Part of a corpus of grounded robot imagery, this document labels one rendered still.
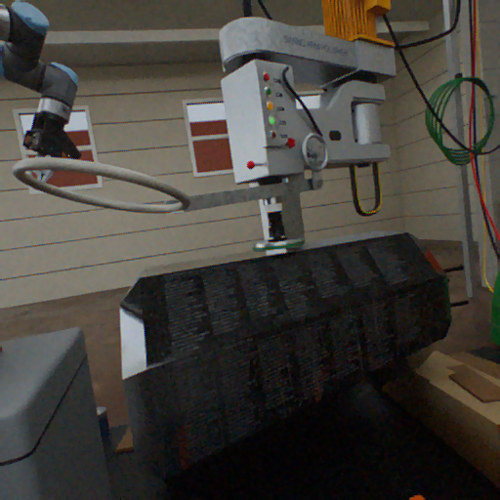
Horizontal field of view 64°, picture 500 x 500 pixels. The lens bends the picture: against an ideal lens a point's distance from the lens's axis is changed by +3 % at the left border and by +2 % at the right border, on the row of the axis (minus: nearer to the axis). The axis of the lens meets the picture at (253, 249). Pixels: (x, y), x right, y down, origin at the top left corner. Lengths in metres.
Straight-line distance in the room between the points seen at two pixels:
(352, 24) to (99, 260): 6.45
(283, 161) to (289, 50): 0.43
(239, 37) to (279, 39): 0.16
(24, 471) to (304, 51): 1.60
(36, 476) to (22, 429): 0.06
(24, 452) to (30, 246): 7.50
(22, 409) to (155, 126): 7.49
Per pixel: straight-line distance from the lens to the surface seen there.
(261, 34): 1.65
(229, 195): 1.42
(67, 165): 1.07
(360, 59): 2.05
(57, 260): 7.92
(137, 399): 1.37
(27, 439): 0.60
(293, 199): 2.51
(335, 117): 1.85
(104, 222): 7.76
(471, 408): 1.71
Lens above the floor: 1.04
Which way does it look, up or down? 5 degrees down
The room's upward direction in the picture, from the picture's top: 8 degrees counter-clockwise
